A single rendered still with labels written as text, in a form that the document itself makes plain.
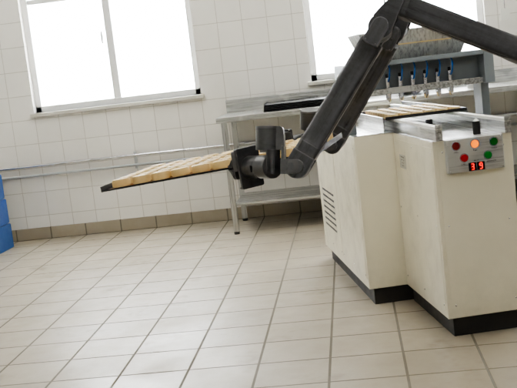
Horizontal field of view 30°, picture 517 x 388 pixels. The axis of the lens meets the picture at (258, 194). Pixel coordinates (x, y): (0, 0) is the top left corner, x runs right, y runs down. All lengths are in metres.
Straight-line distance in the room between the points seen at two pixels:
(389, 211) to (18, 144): 4.27
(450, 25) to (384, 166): 2.42
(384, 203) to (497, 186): 0.78
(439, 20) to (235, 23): 5.57
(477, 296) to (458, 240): 0.26
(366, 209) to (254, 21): 3.40
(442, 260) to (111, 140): 4.44
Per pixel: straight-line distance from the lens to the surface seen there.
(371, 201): 4.70
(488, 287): 4.18
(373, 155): 4.68
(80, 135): 8.10
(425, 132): 4.15
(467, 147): 4.03
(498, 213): 4.14
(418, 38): 4.76
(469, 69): 4.87
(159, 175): 2.55
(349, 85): 2.30
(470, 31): 2.33
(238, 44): 7.82
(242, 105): 7.76
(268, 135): 2.31
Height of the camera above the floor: 1.23
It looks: 8 degrees down
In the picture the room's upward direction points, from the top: 7 degrees counter-clockwise
